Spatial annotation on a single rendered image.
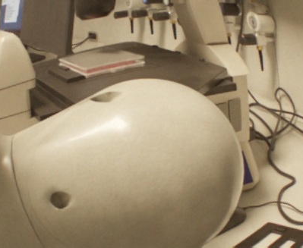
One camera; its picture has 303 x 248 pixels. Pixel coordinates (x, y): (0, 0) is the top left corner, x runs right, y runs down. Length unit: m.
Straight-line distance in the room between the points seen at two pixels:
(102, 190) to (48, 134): 0.05
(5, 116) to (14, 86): 0.04
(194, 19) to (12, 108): 0.34
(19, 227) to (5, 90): 0.43
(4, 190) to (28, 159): 0.03
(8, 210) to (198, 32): 0.65
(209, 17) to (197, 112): 0.60
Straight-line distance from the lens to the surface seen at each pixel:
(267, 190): 0.86
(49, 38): 1.21
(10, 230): 0.29
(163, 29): 1.80
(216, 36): 0.90
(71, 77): 0.73
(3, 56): 0.69
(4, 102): 0.70
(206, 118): 0.29
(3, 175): 0.30
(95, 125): 0.29
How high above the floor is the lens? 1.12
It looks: 18 degrees down
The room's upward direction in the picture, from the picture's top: 4 degrees counter-clockwise
